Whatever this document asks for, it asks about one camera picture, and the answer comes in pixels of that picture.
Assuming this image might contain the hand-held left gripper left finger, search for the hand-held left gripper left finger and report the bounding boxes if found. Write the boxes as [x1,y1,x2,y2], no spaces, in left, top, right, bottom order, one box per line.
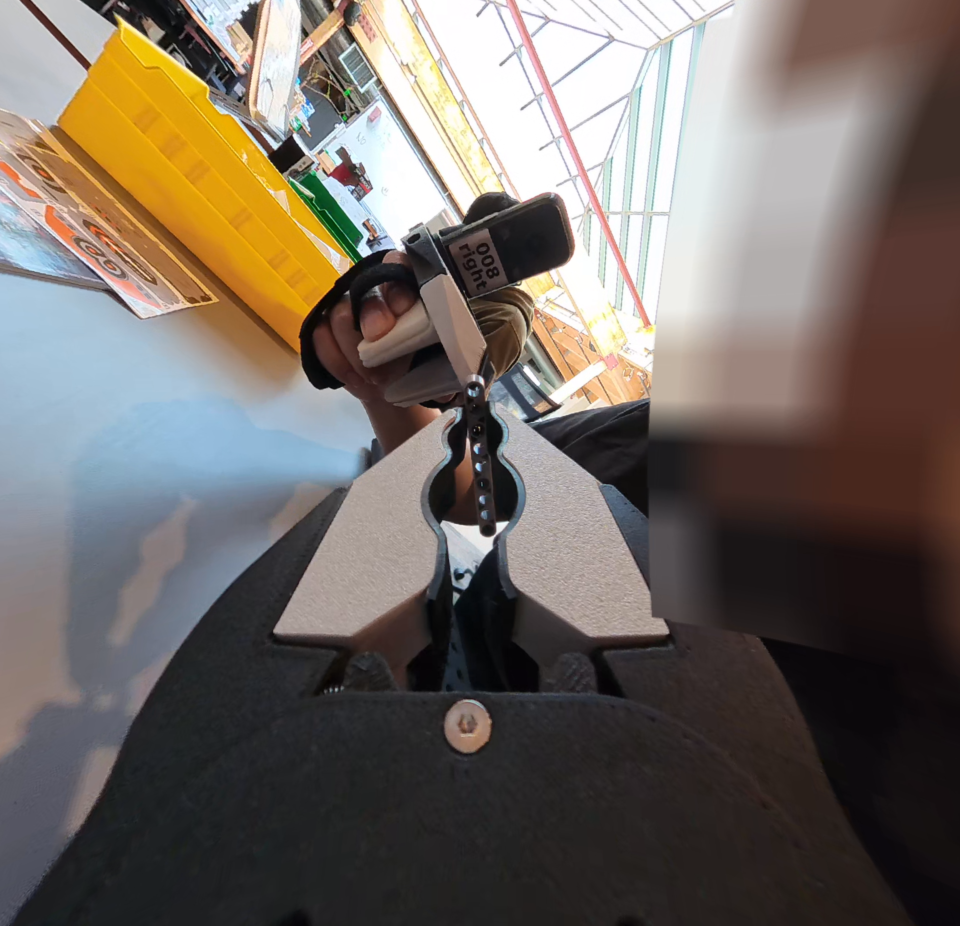
[272,407,459,691]

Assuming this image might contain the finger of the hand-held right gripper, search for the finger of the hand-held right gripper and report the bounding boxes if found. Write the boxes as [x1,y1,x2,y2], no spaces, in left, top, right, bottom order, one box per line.
[418,273,489,387]

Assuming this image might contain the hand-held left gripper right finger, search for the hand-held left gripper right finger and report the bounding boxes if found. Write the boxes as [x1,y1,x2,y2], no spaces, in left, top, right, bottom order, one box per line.
[487,407,670,674]

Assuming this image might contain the perforated building beam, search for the perforated building beam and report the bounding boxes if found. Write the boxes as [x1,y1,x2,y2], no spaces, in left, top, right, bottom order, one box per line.
[463,377,502,539]

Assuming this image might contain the person's right forearm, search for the person's right forearm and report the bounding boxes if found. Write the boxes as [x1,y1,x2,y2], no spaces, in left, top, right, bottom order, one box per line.
[366,399,453,468]

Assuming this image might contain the person's right hand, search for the person's right hand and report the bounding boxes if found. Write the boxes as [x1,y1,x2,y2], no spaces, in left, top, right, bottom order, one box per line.
[316,279,423,410]

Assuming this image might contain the olive cloth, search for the olive cloth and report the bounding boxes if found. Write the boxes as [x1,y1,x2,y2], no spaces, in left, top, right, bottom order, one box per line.
[466,287,537,389]

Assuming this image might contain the red ceiling pipe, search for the red ceiling pipe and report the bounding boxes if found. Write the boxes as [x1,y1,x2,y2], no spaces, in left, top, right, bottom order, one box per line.
[489,0,655,331]

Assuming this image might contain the person's black clothing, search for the person's black clothing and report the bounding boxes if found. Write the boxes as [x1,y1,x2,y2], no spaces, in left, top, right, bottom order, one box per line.
[525,398,652,521]

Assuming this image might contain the green plastic bin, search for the green plastic bin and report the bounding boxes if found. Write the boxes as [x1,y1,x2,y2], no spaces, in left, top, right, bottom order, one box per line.
[287,170,370,266]

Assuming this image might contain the stack of yellow plastic bins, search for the stack of yellow plastic bins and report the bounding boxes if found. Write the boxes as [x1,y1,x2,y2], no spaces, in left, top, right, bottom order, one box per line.
[57,17,355,351]

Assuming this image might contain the toy instruction booklet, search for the toy instruction booklet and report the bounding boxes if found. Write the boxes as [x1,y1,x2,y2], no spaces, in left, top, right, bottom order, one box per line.
[0,110,220,321]

